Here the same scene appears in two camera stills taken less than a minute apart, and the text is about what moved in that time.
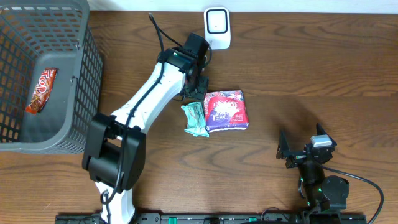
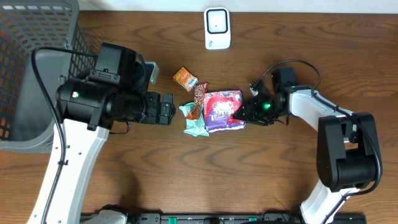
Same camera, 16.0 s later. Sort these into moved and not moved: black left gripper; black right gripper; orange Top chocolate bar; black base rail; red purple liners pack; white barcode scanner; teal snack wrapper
Moved: black left gripper; orange Top chocolate bar; black right gripper
Not moved: white barcode scanner; red purple liners pack; black base rail; teal snack wrapper
